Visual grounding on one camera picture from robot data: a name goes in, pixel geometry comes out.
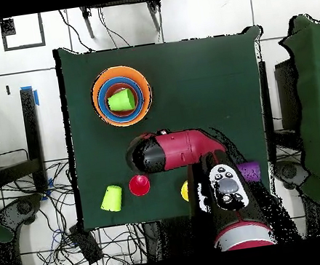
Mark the large orange plastic bowl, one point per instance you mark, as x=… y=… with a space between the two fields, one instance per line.
x=147 y=93

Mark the small red plastic bowl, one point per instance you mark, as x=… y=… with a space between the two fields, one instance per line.
x=118 y=86

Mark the blue plastic bowl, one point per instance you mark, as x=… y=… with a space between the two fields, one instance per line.
x=101 y=102

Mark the lime green plastic cup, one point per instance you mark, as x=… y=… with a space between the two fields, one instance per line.
x=111 y=198

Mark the purple plastic cup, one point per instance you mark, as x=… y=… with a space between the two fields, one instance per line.
x=250 y=171

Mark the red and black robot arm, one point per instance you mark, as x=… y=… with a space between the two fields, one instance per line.
x=180 y=150

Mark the red plastic cup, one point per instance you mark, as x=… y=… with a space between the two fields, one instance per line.
x=139 y=185

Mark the dark green tablecloth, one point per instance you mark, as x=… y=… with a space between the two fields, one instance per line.
x=200 y=88

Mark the yellow plastic cup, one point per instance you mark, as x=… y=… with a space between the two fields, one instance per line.
x=185 y=191

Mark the black metal bar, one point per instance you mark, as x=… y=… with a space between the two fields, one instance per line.
x=265 y=94

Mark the blue tape strip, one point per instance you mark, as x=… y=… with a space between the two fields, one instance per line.
x=36 y=98

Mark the black box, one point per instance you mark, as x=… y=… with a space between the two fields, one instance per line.
x=288 y=93

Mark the black rounded stand foot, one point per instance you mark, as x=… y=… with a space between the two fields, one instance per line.
x=289 y=171
x=25 y=207

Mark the black power strip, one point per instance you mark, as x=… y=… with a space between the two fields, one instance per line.
x=86 y=245

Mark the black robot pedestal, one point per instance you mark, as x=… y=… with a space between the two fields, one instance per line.
x=169 y=240

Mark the black metal stand frame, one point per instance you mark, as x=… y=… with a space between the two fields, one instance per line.
x=31 y=127

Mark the black square floor frame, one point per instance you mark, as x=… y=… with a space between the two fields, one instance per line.
x=7 y=27

